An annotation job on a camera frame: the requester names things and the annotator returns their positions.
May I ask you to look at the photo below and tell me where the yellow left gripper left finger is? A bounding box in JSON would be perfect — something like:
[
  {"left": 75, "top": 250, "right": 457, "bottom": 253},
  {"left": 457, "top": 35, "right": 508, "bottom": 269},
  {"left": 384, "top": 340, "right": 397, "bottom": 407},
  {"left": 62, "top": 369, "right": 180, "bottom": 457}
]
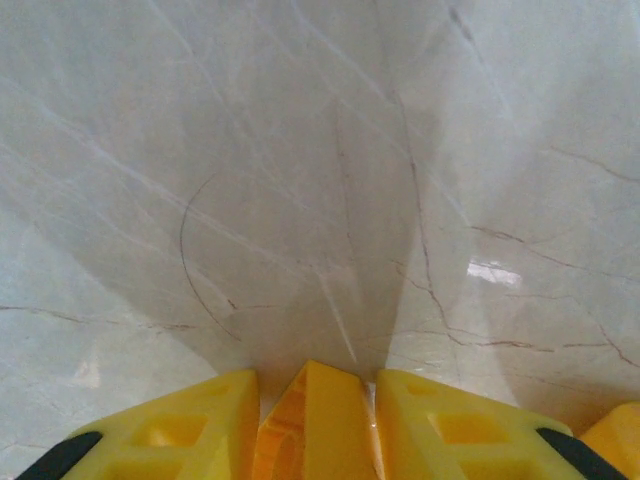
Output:
[{"left": 14, "top": 368, "right": 261, "bottom": 480}]

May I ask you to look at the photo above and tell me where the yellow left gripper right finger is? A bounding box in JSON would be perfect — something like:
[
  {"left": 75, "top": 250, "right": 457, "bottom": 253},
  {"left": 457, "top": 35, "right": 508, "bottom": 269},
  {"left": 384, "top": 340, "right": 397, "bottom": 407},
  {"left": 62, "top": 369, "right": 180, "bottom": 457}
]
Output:
[{"left": 374, "top": 368, "right": 631, "bottom": 480}]

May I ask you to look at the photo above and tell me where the small yellow lego brick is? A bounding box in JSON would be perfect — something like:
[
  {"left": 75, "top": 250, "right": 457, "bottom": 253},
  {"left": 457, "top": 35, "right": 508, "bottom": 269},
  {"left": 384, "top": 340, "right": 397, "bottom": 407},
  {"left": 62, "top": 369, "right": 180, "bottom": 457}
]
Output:
[{"left": 579, "top": 401, "right": 640, "bottom": 464}]

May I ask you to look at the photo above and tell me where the long yellow lego brick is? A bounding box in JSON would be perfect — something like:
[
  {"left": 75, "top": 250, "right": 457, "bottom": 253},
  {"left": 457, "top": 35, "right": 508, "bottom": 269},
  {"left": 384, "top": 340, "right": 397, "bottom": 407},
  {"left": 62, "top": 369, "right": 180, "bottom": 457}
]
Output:
[{"left": 252, "top": 359, "right": 384, "bottom": 480}]

